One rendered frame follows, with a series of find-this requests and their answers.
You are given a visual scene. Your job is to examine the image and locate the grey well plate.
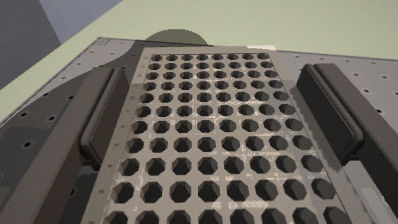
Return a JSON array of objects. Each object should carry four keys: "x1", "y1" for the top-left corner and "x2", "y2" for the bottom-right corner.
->
[{"x1": 80, "y1": 46, "x2": 374, "y2": 224}]

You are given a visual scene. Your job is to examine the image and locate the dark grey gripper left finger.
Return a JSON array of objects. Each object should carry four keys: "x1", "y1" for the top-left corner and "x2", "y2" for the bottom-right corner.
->
[{"x1": 0, "y1": 67, "x2": 130, "y2": 224}]

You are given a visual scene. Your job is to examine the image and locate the grey perforated breadboard plate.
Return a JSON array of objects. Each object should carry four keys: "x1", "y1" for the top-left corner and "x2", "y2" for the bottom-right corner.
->
[{"x1": 0, "y1": 37, "x2": 398, "y2": 224}]

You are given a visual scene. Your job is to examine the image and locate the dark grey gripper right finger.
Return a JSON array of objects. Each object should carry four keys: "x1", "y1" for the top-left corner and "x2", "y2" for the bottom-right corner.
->
[{"x1": 296, "y1": 63, "x2": 398, "y2": 219}]

